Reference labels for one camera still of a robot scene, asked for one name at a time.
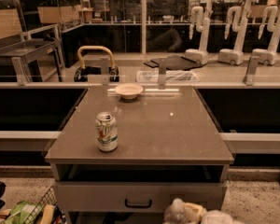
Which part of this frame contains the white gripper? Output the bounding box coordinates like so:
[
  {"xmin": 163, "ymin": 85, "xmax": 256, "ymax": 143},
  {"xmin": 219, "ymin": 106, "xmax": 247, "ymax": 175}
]
[{"xmin": 184, "ymin": 203, "xmax": 244, "ymax": 224}]

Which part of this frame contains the clear plastic water bottle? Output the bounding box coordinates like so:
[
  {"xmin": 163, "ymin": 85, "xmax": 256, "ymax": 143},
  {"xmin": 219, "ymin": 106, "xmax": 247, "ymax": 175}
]
[{"xmin": 163, "ymin": 199, "xmax": 189, "ymax": 224}]

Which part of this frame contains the grey drawer cabinet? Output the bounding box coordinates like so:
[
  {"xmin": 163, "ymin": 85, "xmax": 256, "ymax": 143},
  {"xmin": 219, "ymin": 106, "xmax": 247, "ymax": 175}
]
[{"xmin": 46, "ymin": 86, "xmax": 233, "ymax": 224}]

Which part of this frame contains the grey middle drawer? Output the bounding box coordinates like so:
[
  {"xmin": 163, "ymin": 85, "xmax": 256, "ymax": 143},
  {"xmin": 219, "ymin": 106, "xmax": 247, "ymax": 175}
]
[{"xmin": 54, "ymin": 181, "xmax": 227, "ymax": 213}]

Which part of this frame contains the white background robot middle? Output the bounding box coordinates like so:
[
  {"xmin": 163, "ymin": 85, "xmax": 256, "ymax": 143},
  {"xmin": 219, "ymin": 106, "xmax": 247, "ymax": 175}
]
[{"xmin": 217, "ymin": 0, "xmax": 259, "ymax": 65}]

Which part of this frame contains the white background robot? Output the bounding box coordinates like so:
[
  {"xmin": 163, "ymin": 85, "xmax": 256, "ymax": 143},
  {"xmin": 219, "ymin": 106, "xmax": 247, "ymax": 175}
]
[
  {"xmin": 251, "ymin": 0, "xmax": 280, "ymax": 66},
  {"xmin": 184, "ymin": 0, "xmax": 221, "ymax": 65},
  {"xmin": 217, "ymin": 0, "xmax": 259, "ymax": 65}
]

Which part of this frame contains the green white soda can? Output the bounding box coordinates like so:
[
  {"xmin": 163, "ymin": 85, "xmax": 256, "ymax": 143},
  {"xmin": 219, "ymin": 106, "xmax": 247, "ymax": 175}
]
[{"xmin": 95, "ymin": 112, "xmax": 118, "ymax": 152}]

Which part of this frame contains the white shallow bowl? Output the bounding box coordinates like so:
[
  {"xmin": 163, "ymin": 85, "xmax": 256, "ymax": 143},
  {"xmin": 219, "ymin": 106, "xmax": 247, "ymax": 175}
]
[{"xmin": 114, "ymin": 83, "xmax": 144, "ymax": 100}]

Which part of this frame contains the clear plastic tray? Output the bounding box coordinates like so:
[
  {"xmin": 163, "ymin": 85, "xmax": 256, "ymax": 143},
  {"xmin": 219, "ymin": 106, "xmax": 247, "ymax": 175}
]
[{"xmin": 135, "ymin": 70, "xmax": 199, "ymax": 83}]

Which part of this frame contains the yellow sponge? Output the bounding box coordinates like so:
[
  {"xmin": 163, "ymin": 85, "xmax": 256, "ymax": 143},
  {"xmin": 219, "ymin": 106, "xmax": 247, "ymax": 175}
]
[{"xmin": 39, "ymin": 204, "xmax": 55, "ymax": 224}]

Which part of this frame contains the black floor mat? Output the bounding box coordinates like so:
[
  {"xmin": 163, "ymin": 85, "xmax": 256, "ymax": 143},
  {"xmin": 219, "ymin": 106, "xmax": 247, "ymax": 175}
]
[{"xmin": 144, "ymin": 55, "xmax": 203, "ymax": 71}]

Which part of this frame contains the green snack bag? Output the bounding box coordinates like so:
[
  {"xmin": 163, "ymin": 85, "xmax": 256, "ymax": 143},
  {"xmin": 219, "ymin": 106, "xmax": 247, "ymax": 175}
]
[{"xmin": 1, "ymin": 202, "xmax": 43, "ymax": 224}]

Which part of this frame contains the white background robot left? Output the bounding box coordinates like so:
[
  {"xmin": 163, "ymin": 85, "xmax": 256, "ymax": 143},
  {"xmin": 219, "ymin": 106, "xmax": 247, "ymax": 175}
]
[{"xmin": 184, "ymin": 0, "xmax": 221, "ymax": 65}]

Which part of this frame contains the white background robot right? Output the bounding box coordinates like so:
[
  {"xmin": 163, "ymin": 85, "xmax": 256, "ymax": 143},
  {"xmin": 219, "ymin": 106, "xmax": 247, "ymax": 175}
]
[{"xmin": 251, "ymin": 0, "xmax": 280, "ymax": 66}]

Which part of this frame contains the grey side table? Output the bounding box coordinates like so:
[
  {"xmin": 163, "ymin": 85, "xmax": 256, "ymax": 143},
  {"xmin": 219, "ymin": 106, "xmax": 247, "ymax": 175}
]
[{"xmin": 0, "ymin": 24, "xmax": 64, "ymax": 85}]

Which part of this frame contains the black drawer handle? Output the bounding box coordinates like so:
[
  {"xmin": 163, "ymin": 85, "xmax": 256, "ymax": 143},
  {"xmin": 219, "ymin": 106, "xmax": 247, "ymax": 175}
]
[{"xmin": 124, "ymin": 199, "xmax": 152, "ymax": 209}]

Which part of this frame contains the wire basket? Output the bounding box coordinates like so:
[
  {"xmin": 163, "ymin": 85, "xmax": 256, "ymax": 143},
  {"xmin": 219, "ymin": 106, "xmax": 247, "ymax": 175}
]
[{"xmin": 34, "ymin": 188, "xmax": 67, "ymax": 224}]

